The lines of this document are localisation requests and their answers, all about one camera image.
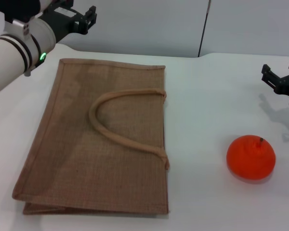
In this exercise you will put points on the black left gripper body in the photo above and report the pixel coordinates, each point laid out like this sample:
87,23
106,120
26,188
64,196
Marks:
62,22

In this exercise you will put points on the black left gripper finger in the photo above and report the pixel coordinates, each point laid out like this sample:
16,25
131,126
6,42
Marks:
91,15
83,27

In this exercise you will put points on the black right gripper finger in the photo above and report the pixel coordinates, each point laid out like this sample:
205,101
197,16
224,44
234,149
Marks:
269,77

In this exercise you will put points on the orange fruit with stem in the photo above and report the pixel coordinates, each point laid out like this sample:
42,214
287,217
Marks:
251,157

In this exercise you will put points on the brown jute handbag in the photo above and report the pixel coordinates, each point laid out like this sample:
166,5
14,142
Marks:
103,134

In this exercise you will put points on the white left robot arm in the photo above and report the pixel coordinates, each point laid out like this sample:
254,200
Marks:
7,57

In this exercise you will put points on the thin dark vertical rod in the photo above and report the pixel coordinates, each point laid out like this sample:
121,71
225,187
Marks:
203,31

